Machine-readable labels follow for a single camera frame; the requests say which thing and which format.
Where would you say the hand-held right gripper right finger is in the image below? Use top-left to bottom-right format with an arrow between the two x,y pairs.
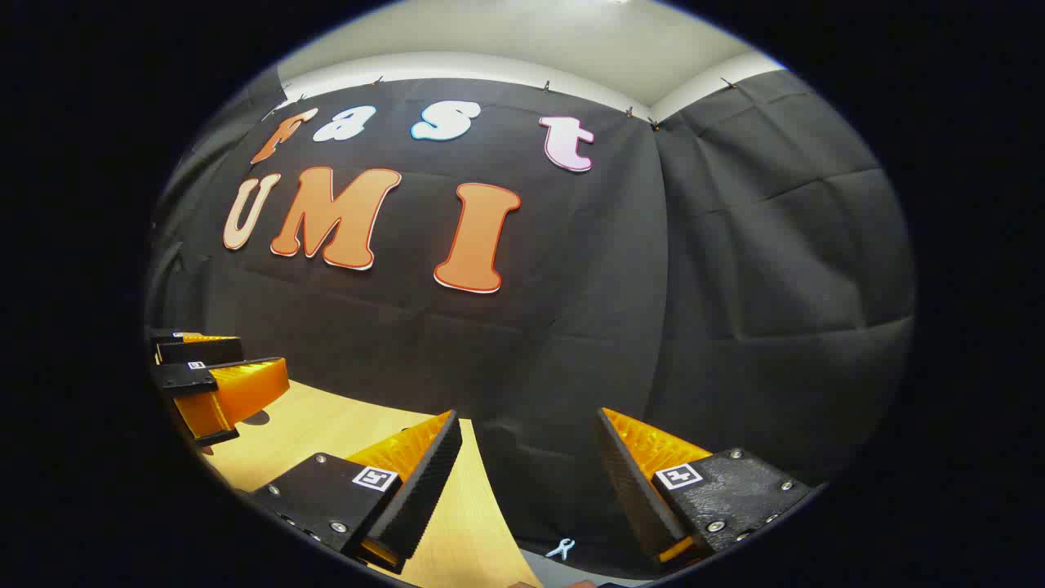
596,407 -> 817,572

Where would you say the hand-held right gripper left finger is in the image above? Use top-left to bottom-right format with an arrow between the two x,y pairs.
245,410 -> 464,574

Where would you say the wooden desktop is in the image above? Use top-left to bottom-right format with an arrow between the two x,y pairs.
196,380 -> 544,588

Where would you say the black backdrop cloth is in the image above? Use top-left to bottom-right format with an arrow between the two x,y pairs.
145,69 -> 917,581

